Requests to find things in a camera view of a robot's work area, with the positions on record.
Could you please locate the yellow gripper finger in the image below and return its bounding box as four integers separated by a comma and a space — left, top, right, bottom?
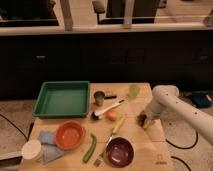
143, 119, 155, 129

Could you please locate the dark red grape bunch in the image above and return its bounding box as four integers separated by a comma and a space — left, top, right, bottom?
137, 114, 147, 126

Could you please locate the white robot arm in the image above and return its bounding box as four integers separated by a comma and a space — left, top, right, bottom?
142, 85, 213, 146

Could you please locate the dark purple bowl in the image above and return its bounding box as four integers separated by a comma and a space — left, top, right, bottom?
105, 137, 134, 168

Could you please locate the orange red bowl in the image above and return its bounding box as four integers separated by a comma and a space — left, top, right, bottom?
54, 120, 86, 150

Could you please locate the orange fruit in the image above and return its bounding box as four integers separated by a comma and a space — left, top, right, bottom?
106, 109, 118, 121

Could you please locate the yellow green cup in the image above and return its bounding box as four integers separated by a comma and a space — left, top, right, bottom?
129, 84, 140, 99

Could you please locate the metal measuring cup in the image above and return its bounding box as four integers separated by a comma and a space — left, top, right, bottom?
93, 91, 116, 106

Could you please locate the green pea pod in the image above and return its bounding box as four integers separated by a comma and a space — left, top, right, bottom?
82, 134, 97, 163

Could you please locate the green plastic tray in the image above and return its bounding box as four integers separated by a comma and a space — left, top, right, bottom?
33, 81, 90, 118

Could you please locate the blue sponge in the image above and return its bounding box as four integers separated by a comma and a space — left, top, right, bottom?
38, 131, 55, 145

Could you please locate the blue cloth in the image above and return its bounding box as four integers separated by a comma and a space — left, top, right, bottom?
39, 144, 66, 165

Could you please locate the black chair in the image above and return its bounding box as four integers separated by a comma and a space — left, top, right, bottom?
92, 0, 167, 25

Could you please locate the white lidded container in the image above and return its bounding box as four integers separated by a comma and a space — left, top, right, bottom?
21, 139, 43, 161

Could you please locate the black floor cable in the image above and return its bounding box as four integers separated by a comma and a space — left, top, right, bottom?
165, 129, 200, 150

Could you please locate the white handled dish brush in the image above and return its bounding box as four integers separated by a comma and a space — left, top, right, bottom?
91, 99, 125, 120

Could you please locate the yellow handled fork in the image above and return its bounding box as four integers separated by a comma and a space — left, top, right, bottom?
93, 117, 125, 167

